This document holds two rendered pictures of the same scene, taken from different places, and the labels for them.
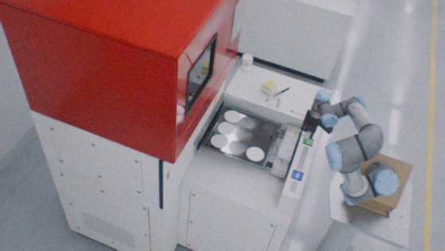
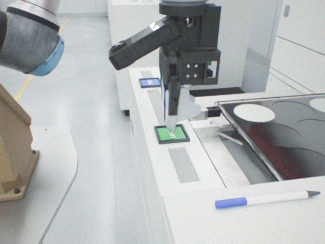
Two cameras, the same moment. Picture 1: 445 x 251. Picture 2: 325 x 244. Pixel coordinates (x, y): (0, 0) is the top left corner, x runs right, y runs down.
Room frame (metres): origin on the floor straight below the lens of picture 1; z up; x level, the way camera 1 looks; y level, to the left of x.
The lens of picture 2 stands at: (1.96, -0.69, 1.23)
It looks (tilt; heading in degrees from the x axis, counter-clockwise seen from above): 30 degrees down; 155
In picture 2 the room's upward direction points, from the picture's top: straight up
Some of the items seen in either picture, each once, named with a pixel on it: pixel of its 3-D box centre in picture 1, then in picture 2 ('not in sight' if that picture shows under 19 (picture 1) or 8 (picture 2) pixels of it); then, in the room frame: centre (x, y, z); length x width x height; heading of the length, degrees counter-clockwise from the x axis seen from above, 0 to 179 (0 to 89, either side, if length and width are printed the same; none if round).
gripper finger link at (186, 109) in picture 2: not in sight; (183, 111); (1.59, -0.48, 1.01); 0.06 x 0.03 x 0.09; 75
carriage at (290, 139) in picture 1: (286, 151); (210, 157); (1.56, -0.39, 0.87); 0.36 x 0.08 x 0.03; 165
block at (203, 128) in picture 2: (284, 157); (200, 128); (1.48, -0.37, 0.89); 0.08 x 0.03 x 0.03; 75
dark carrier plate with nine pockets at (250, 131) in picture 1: (243, 134); (320, 130); (1.61, -0.12, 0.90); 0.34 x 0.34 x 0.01; 75
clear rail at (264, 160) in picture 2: (272, 145); (245, 138); (1.56, -0.30, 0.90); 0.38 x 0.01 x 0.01; 165
